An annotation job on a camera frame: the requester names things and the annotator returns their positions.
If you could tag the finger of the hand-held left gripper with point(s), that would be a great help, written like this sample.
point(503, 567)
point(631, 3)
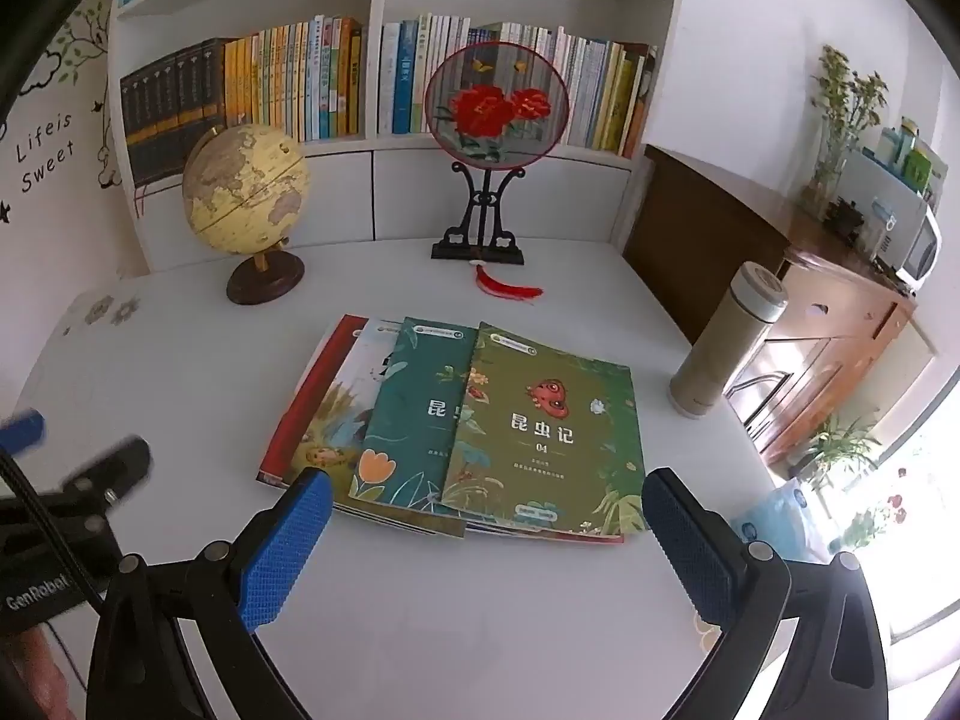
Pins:
point(112, 466)
point(22, 429)

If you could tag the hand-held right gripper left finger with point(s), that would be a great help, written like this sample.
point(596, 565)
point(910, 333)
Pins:
point(289, 547)

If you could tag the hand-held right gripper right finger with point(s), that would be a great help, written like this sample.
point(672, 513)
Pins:
point(686, 547)

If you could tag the red cartoon cover book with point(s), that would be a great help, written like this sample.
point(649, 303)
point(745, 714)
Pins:
point(300, 412)

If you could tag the rabbit pond cover book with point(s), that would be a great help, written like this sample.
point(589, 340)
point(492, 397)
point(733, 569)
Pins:
point(352, 405)

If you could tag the olive green butterfly cover book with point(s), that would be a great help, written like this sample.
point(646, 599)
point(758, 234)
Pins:
point(547, 450)

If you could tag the teal flower cover book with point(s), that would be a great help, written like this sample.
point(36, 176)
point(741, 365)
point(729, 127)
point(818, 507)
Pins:
point(412, 420)

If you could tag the row of dark spine books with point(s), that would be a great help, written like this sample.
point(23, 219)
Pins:
point(172, 105)

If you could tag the row of yellow spine books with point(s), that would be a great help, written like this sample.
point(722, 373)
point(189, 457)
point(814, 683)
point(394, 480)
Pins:
point(300, 82)

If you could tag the row of pale spine books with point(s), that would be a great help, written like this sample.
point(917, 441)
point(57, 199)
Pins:
point(600, 90)

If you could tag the light blue tissue pack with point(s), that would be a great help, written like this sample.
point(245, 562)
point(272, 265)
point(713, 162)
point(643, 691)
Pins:
point(776, 521)

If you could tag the green potted plant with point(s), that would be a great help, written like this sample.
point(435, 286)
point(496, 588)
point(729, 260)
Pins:
point(844, 446)

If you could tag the beige thermos bottle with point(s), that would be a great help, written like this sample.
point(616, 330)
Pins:
point(712, 360)

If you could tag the wooden sideboard cabinet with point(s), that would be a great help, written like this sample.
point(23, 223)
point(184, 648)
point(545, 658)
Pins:
point(817, 330)

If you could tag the yellow desk globe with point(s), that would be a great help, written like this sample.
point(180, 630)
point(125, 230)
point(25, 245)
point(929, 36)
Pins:
point(240, 187)

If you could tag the red tassel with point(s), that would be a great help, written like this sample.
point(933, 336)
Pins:
point(502, 283)

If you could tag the white microwave oven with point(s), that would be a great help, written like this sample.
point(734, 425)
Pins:
point(892, 217)

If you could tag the green white cartons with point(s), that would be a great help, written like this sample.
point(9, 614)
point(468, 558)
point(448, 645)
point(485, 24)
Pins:
point(915, 157)

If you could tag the glass vase with green stems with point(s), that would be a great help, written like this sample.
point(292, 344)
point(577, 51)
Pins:
point(840, 105)

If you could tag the round embroidered peony fan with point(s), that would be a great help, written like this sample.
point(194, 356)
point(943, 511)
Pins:
point(495, 105)

